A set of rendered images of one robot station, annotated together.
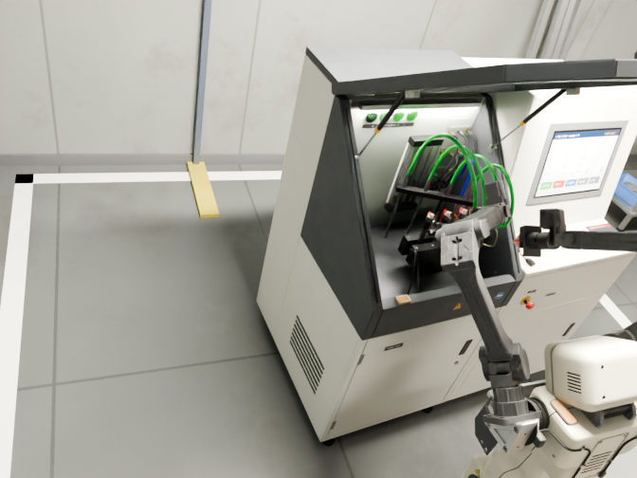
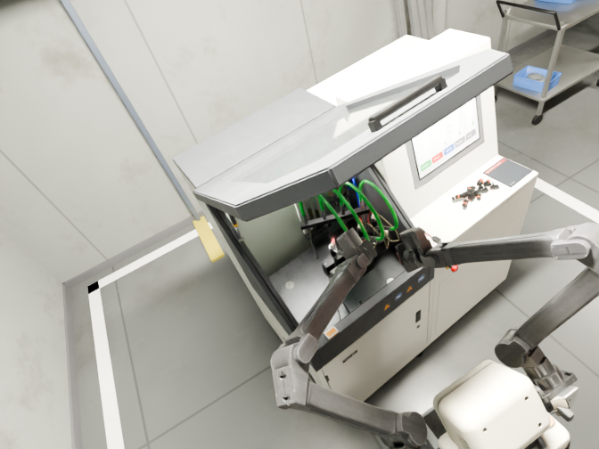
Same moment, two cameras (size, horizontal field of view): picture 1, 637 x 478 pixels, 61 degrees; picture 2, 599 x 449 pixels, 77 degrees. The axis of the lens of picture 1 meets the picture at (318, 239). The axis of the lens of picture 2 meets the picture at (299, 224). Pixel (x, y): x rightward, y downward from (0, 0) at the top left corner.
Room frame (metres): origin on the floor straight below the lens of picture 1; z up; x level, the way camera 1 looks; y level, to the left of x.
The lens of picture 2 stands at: (0.68, -0.52, 2.36)
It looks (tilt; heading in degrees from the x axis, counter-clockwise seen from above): 46 degrees down; 13
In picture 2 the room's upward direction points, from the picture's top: 18 degrees counter-clockwise
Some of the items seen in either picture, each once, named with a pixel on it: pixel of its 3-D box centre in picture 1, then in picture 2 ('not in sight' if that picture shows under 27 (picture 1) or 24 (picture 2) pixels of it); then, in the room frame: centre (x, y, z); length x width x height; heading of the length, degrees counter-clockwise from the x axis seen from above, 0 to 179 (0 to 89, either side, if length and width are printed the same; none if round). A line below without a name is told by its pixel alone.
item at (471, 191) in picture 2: not in sight; (475, 191); (2.01, -1.08, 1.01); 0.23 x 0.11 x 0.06; 124
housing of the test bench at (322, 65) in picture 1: (413, 206); (340, 208); (2.30, -0.42, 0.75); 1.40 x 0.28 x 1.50; 124
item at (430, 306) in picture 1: (443, 303); (373, 310); (1.52, -0.52, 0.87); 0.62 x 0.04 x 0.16; 124
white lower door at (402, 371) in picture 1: (409, 374); (381, 354); (1.51, -0.53, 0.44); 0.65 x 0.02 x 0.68; 124
